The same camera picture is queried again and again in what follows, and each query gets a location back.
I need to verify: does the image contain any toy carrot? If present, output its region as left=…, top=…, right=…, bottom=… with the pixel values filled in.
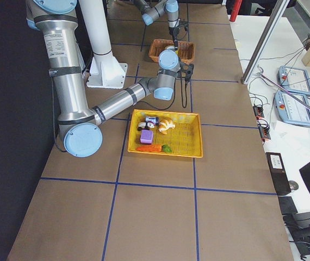
left=136, top=144, right=172, bottom=153

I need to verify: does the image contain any brown wicker basket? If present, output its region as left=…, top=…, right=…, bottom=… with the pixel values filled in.
left=148, top=39, right=195, bottom=64

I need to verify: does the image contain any orange power strip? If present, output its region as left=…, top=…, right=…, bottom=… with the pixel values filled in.
left=253, top=105, right=271, bottom=143

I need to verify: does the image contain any toy panda figure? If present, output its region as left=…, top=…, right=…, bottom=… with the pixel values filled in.
left=137, top=122, right=155, bottom=131

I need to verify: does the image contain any aluminium frame post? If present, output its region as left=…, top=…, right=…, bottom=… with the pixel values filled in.
left=241, top=0, right=290, bottom=85

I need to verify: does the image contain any teach pendant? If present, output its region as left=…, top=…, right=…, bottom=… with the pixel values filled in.
left=278, top=66, right=310, bottom=97
left=274, top=90, right=310, bottom=127

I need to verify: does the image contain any yellow plastic basket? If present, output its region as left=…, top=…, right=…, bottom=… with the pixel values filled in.
left=127, top=109, right=204, bottom=159

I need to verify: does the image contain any red object at edge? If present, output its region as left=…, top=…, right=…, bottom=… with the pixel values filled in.
left=230, top=0, right=243, bottom=22

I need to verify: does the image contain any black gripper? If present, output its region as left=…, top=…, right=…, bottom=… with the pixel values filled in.
left=170, top=26, right=179, bottom=53

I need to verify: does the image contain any black box with label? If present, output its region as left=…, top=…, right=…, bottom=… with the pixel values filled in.
left=265, top=152, right=291, bottom=196

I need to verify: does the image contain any toy croissant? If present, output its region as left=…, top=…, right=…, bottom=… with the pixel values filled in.
left=158, top=119, right=176, bottom=135

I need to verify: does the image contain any purple foam block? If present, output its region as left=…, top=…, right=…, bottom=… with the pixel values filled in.
left=140, top=129, right=153, bottom=145

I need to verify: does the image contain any far teach pendant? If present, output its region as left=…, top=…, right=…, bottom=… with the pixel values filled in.
left=278, top=66, right=310, bottom=97

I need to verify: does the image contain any near teach pendant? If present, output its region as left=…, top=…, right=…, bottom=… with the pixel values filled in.
left=274, top=90, right=310, bottom=127

